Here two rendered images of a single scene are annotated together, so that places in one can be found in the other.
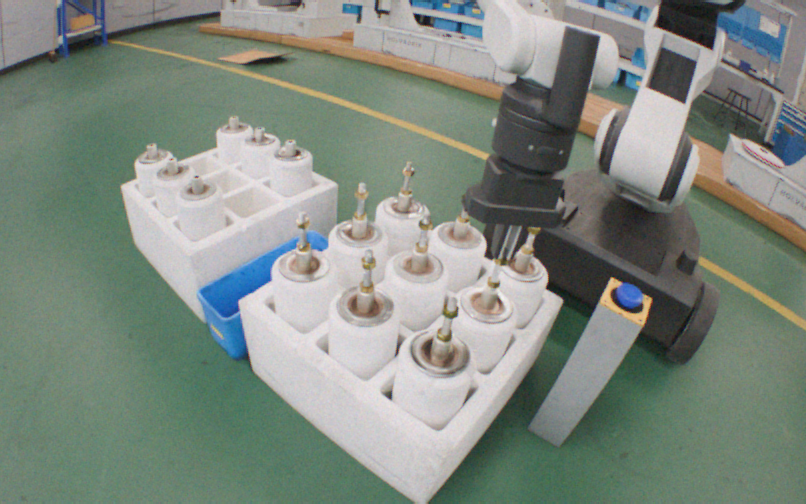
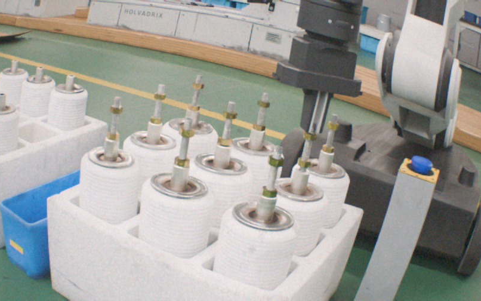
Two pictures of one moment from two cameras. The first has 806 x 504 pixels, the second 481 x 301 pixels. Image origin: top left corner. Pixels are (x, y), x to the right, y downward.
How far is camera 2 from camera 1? 0.34 m
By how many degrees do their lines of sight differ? 20
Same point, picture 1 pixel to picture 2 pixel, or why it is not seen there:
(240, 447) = not seen: outside the picture
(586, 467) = not seen: outside the picture
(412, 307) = (219, 203)
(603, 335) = (405, 202)
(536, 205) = (338, 73)
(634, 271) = not seen: hidden behind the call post
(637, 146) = (410, 59)
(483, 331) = (299, 208)
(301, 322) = (109, 215)
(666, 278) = (451, 192)
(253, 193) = (32, 130)
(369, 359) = (187, 239)
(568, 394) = (379, 278)
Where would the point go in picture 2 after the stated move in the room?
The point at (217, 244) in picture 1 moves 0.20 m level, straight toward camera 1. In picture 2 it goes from (15, 160) to (43, 211)
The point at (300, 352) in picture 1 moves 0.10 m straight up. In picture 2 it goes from (115, 236) to (119, 167)
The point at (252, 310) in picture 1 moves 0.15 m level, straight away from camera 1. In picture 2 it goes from (61, 205) to (40, 166)
